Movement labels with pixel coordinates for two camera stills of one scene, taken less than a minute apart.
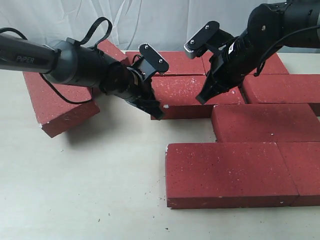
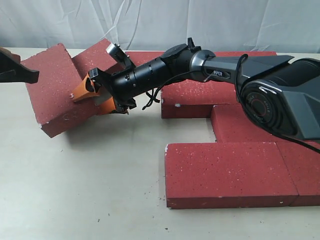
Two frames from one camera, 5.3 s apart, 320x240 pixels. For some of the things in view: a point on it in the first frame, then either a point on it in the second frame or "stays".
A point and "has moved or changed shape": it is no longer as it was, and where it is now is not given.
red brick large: (59, 107) stays
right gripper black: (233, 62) to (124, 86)
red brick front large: (227, 175) stays
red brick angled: (178, 93) has moved or changed shape
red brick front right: (302, 160) stays
